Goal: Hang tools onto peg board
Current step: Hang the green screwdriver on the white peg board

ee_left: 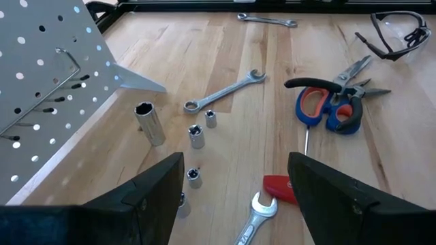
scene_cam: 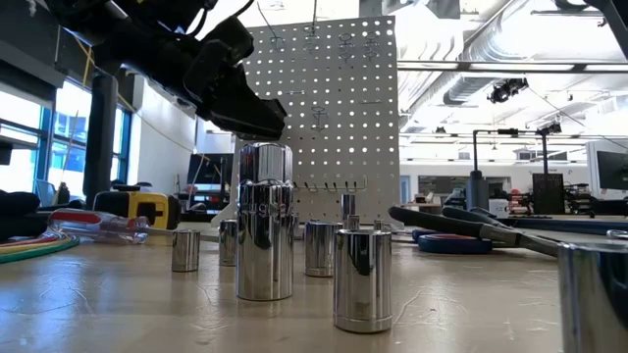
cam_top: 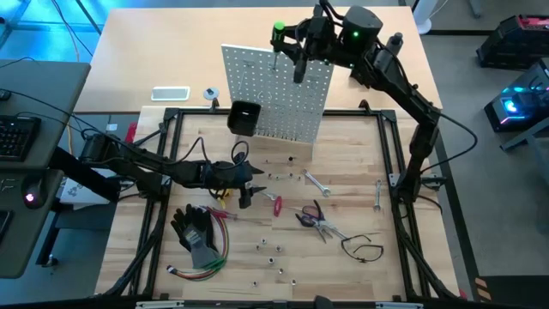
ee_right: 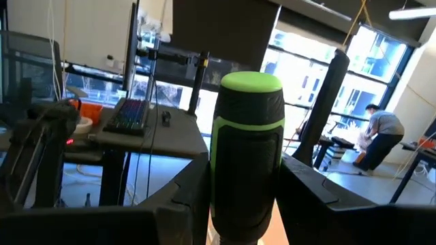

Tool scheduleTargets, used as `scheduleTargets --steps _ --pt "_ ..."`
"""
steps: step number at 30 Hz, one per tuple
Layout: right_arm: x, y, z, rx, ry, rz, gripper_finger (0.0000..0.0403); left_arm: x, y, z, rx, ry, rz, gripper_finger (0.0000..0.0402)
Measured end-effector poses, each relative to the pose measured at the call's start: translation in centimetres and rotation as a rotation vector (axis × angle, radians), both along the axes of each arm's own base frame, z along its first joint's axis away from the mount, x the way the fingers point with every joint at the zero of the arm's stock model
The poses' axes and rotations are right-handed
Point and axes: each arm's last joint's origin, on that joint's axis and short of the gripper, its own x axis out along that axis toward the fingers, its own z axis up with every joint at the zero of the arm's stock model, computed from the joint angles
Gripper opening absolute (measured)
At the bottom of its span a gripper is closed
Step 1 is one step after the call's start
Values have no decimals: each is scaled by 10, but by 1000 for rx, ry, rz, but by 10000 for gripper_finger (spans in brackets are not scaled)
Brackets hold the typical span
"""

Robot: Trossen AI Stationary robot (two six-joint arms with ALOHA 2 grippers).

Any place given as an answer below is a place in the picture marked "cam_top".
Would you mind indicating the black cylindrical bottle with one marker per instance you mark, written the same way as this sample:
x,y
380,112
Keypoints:
x,y
395,43

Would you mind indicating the white pedestal base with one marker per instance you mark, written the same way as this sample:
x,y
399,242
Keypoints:
x,y
424,23

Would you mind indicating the black platform striped corner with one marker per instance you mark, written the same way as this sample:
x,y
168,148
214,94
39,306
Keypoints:
x,y
514,294

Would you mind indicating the grey desk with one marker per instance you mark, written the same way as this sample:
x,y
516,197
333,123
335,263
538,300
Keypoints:
x,y
43,86

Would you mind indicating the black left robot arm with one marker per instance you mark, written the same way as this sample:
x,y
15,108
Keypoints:
x,y
141,161

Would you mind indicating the black computer mouse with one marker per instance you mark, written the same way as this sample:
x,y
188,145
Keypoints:
x,y
33,193

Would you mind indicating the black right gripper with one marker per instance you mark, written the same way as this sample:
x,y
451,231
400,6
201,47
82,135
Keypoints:
x,y
321,38

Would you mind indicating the white box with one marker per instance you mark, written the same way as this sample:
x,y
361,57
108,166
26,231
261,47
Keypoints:
x,y
79,195

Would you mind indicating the black keyboard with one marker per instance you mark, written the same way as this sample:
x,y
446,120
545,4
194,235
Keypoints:
x,y
17,137

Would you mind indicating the black grey work glove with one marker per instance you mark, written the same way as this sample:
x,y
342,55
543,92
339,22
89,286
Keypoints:
x,y
195,236

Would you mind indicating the yellow tape measure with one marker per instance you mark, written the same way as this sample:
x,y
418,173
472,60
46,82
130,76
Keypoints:
x,y
223,198

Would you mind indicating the green black screwdriver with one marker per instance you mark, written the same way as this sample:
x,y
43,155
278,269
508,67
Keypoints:
x,y
279,36

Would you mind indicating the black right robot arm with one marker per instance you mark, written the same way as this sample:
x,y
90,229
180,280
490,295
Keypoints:
x,y
412,103

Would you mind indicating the black table clamp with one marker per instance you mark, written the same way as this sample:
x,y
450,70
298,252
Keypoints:
x,y
364,105
214,104

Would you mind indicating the black plastic bin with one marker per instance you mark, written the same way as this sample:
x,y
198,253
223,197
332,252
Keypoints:
x,y
243,118

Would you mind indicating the black crate red lid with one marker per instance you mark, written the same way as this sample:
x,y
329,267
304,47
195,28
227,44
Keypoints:
x,y
510,43

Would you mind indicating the white rectangular phone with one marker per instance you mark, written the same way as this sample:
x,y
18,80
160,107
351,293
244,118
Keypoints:
x,y
170,93

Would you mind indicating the black safety glasses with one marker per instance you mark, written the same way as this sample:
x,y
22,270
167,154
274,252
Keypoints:
x,y
369,254

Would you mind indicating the computer case with lights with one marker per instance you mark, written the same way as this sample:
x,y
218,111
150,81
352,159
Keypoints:
x,y
514,107

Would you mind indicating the white perforated pegboard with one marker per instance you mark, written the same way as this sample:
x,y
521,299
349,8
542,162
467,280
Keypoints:
x,y
257,86

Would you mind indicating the light wooden desk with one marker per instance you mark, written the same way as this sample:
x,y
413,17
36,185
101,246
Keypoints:
x,y
171,51

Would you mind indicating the black aluminium frame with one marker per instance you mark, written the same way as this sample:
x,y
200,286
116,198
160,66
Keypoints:
x,y
191,113

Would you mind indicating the small round grey disc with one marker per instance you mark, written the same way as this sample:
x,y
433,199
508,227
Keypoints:
x,y
211,92

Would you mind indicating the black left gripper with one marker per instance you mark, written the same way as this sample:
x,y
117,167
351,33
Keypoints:
x,y
223,176

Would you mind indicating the white metal bracket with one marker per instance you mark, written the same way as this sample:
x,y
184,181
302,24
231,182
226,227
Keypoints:
x,y
158,305
399,305

